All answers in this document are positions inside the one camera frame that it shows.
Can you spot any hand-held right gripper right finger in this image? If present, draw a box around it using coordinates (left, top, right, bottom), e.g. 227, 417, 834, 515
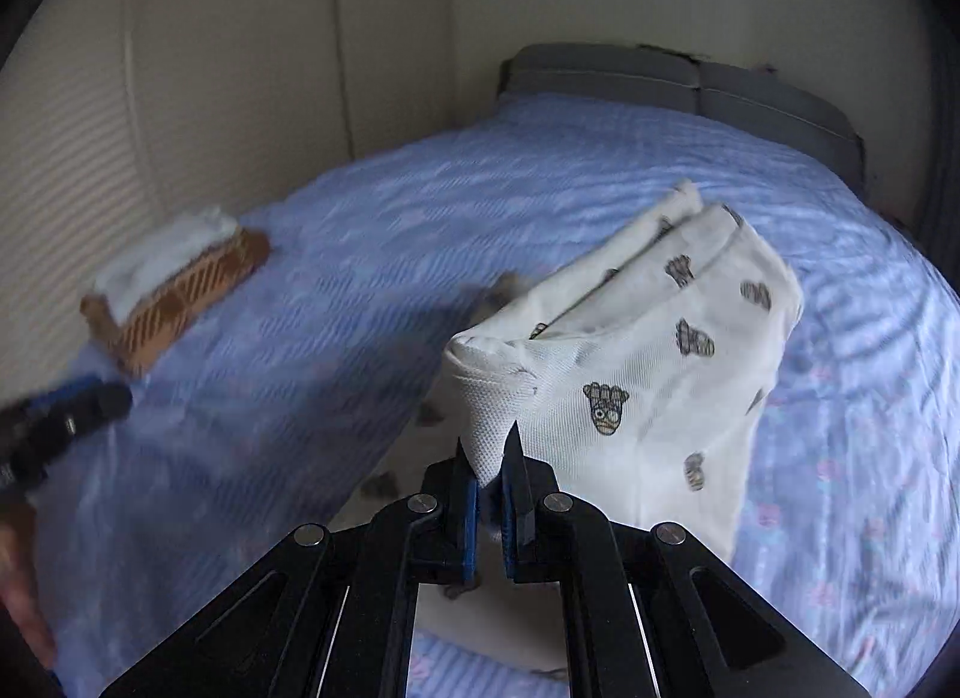
500, 422, 875, 698

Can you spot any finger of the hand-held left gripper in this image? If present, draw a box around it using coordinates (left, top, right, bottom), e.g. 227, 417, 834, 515
46, 381, 135, 453
41, 376, 100, 405

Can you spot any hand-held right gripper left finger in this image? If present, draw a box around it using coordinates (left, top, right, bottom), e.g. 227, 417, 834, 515
97, 435, 481, 698

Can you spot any white printed polo shirt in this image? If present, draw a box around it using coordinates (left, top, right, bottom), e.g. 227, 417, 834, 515
330, 177, 806, 678

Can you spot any person's left hand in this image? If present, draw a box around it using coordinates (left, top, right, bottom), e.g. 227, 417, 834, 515
0, 494, 59, 670

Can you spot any brown striped folded garment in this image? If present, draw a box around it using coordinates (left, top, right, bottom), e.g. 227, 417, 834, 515
80, 225, 272, 379

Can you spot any white folded garment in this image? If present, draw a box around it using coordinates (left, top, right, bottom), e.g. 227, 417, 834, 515
93, 204, 242, 318

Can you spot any blue checked bed blanket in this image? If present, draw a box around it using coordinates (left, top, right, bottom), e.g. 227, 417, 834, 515
34, 94, 960, 698

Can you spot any beige wardrobe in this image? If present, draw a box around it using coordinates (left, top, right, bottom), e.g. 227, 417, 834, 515
0, 0, 460, 350

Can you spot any grey padded headboard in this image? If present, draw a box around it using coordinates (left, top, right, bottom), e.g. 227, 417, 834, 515
498, 43, 865, 191

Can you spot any dark flat object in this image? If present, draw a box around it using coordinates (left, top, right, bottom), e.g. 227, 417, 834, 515
635, 42, 711, 64

